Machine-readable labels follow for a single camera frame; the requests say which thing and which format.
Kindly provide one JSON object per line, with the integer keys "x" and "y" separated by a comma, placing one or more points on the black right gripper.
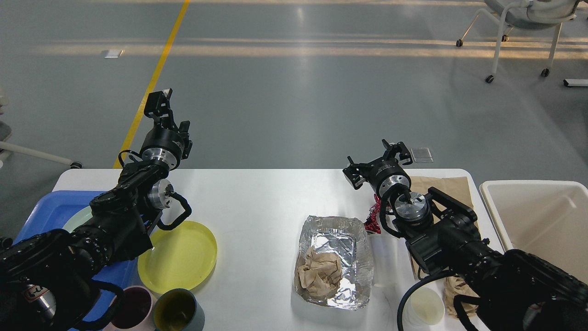
{"x": 384, "y": 173}

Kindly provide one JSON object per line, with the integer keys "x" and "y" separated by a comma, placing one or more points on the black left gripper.
{"x": 167, "y": 143}

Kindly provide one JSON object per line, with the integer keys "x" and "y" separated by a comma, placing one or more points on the dark teal mug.
{"x": 178, "y": 310}

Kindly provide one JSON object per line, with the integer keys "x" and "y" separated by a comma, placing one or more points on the pink mug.
{"x": 137, "y": 312}

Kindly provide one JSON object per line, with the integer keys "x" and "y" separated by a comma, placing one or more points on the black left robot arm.
{"x": 150, "y": 180}

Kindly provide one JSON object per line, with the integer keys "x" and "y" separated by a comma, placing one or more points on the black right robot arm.
{"x": 515, "y": 290}

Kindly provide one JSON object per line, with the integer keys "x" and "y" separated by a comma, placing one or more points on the floor outlet plate right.
{"x": 422, "y": 155}

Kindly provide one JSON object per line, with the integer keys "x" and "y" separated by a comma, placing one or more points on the floor outlet plate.
{"x": 422, "y": 155}
{"x": 112, "y": 54}

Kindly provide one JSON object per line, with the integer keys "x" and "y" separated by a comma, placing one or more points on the red snack wrapper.
{"x": 372, "y": 225}

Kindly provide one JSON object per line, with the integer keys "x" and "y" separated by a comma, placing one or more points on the floor outlet plate left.
{"x": 112, "y": 54}

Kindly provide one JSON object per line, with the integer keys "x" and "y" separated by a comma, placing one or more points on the aluminium foil tray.
{"x": 346, "y": 237}

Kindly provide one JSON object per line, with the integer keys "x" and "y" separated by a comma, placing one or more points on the crumpled brown paper ball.
{"x": 321, "y": 273}

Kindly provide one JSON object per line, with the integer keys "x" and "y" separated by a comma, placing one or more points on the pale green plate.
{"x": 78, "y": 219}

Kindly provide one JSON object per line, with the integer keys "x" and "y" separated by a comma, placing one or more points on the white paper cup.
{"x": 424, "y": 307}

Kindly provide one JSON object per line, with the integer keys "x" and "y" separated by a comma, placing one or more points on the yellow plate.
{"x": 181, "y": 258}

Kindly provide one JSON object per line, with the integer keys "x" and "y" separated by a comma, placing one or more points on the blue plastic tray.
{"x": 59, "y": 220}

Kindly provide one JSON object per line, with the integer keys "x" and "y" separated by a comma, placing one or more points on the brown paper bag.
{"x": 458, "y": 188}

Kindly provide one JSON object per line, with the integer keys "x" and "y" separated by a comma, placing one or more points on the white chair base left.
{"x": 8, "y": 148}

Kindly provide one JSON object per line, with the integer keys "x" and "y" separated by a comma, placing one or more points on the white plastic bin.
{"x": 543, "y": 217}

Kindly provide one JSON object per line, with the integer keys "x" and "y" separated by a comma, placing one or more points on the white object far right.
{"x": 575, "y": 82}

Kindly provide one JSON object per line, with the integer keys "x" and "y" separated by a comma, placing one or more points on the grey office chair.
{"x": 532, "y": 15}

